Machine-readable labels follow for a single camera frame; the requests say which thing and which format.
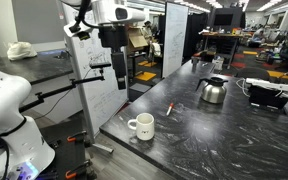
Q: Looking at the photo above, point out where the white ceramic mug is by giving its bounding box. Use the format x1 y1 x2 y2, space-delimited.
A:
127 112 156 142

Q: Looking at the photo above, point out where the large whiteboard with writing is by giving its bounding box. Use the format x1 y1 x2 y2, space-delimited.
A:
61 0 130 154

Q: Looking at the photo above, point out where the white bag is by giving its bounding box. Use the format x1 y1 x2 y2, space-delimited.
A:
6 41 38 62

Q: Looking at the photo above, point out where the standing person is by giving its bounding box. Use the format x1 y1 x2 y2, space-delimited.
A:
141 20 154 38

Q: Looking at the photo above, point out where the black cart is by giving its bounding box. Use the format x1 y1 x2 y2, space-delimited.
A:
38 116 97 180

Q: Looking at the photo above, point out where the black wall monitor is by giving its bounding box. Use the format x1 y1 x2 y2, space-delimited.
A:
213 7 244 28

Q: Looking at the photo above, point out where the black curtain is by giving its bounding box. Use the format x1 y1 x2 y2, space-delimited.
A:
184 12 209 58

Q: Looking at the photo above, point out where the steel carafe with black lid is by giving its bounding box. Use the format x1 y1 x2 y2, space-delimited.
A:
195 76 229 105

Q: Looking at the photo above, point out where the tall narrow whiteboard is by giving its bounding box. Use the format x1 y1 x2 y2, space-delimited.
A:
161 2 189 79

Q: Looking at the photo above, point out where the cardboard box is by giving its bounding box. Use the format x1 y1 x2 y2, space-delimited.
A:
127 26 149 52

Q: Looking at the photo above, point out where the white bin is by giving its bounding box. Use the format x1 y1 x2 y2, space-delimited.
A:
213 55 226 72

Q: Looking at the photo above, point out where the small grey cup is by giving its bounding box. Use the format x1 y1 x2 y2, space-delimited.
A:
191 55 201 66

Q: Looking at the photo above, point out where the white marker with orange cap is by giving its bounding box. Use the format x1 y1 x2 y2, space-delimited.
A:
165 102 175 117

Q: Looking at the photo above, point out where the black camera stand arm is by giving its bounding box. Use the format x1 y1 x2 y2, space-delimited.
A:
18 61 113 113

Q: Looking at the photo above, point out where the seated person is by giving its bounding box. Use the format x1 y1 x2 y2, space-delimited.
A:
248 27 269 48

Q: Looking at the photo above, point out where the white power strip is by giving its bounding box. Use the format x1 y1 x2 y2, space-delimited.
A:
245 77 288 93

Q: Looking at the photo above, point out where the wooden office desk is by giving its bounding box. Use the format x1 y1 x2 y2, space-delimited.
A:
199 31 253 70

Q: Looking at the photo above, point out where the black box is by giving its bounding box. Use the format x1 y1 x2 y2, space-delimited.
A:
248 84 288 110

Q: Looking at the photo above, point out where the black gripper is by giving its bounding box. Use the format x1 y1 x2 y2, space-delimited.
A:
98 24 129 91

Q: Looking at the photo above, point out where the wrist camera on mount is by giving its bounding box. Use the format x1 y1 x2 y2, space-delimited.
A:
63 20 96 42

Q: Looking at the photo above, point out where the grey office chair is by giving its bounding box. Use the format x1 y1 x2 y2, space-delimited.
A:
234 66 272 82

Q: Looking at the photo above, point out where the orange clamp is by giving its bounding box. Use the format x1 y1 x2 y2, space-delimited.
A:
66 131 88 144
64 159 92 180

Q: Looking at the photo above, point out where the dark side counter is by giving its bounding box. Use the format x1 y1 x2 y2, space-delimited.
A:
0 52 74 86

